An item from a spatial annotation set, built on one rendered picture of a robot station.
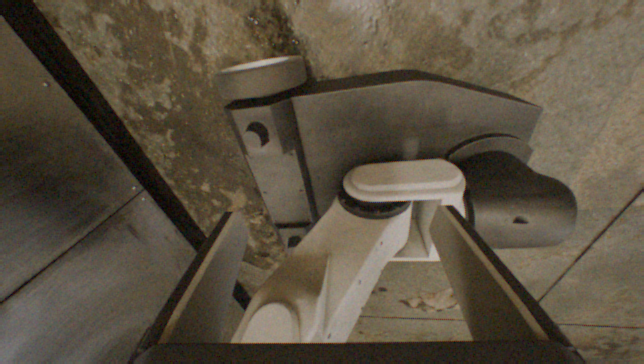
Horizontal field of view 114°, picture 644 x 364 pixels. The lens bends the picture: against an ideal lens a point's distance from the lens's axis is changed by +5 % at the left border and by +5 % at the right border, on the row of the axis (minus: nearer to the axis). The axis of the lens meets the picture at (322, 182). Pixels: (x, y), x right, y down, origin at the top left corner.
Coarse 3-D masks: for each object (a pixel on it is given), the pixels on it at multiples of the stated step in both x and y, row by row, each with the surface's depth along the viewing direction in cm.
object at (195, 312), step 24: (240, 216) 11; (216, 240) 9; (240, 240) 11; (192, 264) 8; (216, 264) 9; (240, 264) 11; (192, 288) 7; (216, 288) 8; (168, 312) 6; (192, 312) 7; (216, 312) 8; (144, 336) 7; (168, 336) 6; (192, 336) 7; (216, 336) 8
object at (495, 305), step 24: (456, 216) 10; (432, 240) 11; (456, 240) 9; (480, 240) 8; (456, 264) 9; (480, 264) 8; (504, 264) 7; (456, 288) 9; (480, 288) 8; (504, 288) 7; (480, 312) 8; (504, 312) 7; (528, 312) 6; (480, 336) 8; (504, 336) 7; (528, 336) 6; (552, 336) 6
